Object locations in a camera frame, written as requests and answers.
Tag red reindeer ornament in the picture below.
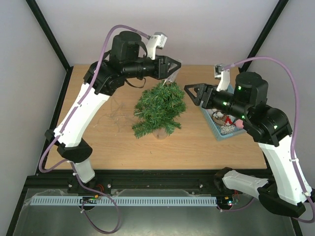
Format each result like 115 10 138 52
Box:
224 116 233 126

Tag light blue cable duct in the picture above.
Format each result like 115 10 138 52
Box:
30 196 217 207

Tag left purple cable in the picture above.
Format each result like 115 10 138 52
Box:
38 24 151 234

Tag pink pompom ornament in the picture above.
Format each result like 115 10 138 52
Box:
234 119 244 129

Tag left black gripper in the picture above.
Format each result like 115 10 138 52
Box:
124 54 182 81

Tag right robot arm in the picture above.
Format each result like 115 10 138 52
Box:
184 72 315 219

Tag light blue plastic basket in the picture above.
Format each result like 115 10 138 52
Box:
199 106 245 141

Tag small green christmas tree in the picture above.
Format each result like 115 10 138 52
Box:
131 82 187 139

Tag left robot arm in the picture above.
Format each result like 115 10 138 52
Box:
45 31 181 183

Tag black aluminium frame rail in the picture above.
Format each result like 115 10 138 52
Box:
23 170 234 196

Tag white snowflake ornament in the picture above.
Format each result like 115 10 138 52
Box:
220 125 236 135

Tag clear string lights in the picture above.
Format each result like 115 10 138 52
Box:
93 98 134 133

